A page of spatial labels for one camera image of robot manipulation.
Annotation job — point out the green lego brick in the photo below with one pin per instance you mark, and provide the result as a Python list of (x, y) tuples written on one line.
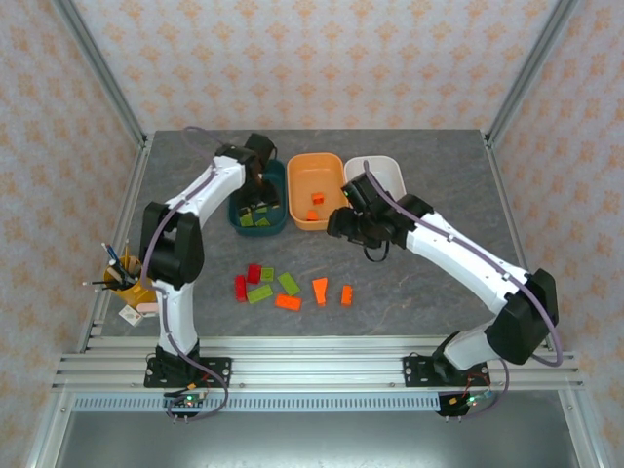
[(246, 220), (288, 284), (262, 210), (263, 222), (259, 294)]

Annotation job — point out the teal plastic container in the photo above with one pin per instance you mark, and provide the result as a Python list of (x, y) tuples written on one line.
[(280, 219)]

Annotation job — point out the small orange wedge lego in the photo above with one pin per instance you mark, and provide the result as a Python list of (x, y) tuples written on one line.
[(312, 215)]

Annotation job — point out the small orange lego brick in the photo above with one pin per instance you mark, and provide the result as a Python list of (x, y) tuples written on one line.
[(318, 198)]

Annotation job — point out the orange plastic container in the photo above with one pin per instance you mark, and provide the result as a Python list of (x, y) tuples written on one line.
[(312, 175)]

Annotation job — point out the white plastic container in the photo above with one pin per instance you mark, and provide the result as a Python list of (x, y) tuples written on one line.
[(385, 168)]

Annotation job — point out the narrow orange lego brick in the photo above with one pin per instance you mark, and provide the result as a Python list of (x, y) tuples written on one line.
[(346, 296)]

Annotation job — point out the small green square lego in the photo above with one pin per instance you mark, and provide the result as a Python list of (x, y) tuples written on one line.
[(267, 274)]

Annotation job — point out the long red lego brick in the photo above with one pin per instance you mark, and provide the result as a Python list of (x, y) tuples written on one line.
[(240, 288)]

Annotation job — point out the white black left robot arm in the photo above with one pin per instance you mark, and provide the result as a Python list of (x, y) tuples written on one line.
[(178, 317)]

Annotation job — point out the yellow pencil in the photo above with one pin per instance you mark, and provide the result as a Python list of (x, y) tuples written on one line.
[(127, 251)]

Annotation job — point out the blue white pen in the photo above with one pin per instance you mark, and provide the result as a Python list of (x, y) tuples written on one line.
[(110, 252)]

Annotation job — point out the pink eraser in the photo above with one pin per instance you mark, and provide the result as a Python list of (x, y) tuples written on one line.
[(148, 308)]

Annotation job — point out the yellow pencil cup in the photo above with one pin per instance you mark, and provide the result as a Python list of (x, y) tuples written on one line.
[(129, 292)]

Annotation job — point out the white card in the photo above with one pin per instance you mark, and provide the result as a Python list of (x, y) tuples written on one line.
[(130, 316)]

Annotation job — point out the black pen white tip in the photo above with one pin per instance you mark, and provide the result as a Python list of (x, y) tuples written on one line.
[(97, 282)]

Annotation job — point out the right circuit board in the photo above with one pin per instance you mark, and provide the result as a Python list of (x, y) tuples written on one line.
[(463, 402)]

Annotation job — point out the circuit board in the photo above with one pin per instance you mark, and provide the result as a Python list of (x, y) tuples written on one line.
[(187, 402), (463, 402)]

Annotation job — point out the grey metal panel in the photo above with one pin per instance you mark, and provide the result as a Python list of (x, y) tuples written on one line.
[(312, 443)]

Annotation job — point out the left circuit board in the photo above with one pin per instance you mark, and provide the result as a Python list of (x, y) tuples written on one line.
[(187, 402)]

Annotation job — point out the aluminium table side rail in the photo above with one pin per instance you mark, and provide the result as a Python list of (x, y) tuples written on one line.
[(130, 195), (504, 195)]

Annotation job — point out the aluminium mounting rail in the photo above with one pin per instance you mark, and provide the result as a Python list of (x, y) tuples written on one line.
[(317, 361)]

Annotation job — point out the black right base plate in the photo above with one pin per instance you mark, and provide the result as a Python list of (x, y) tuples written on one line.
[(414, 373)]

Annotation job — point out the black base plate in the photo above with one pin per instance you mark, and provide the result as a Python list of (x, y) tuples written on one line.
[(414, 373), (219, 373)]

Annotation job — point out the aluminium frame post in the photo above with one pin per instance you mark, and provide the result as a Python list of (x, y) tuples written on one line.
[(530, 68), (103, 68)]

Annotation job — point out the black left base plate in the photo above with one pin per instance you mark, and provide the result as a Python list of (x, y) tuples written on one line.
[(219, 373)]

